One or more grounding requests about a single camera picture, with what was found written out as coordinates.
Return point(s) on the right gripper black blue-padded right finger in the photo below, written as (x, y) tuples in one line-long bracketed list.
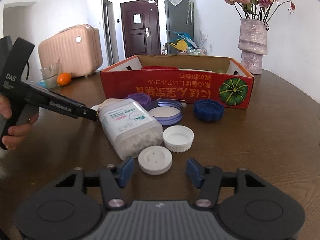
[(210, 179)]

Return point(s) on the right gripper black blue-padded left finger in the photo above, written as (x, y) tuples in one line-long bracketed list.
[(109, 179)]

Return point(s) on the white round plastic disc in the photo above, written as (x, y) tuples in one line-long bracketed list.
[(155, 160)]

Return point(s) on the white ribbed bottle cap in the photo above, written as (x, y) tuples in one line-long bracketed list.
[(178, 139)]

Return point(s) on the clear cotton swab jar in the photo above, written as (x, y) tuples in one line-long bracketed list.
[(128, 126)]

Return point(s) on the dark blue ribbed cap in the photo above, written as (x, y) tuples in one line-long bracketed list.
[(208, 110)]

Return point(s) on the lavender wide jar lid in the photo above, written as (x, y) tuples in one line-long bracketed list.
[(166, 111)]

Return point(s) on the purple ribbed cap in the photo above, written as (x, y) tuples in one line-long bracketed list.
[(143, 99)]

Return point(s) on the person's left hand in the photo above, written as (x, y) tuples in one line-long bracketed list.
[(16, 133)]

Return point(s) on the orange tangerine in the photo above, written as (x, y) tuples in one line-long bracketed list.
[(64, 79)]

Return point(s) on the pink hard-shell suitcase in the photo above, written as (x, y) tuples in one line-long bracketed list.
[(76, 49)]

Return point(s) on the red cardboard pumpkin box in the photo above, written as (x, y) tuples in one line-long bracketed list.
[(180, 77)]

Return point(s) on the dark brown entrance door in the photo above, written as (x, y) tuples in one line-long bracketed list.
[(140, 25)]

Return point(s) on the pink glitter vase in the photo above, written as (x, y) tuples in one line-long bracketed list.
[(253, 44)]

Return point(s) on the grey refrigerator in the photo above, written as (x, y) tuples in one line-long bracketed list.
[(178, 13)]

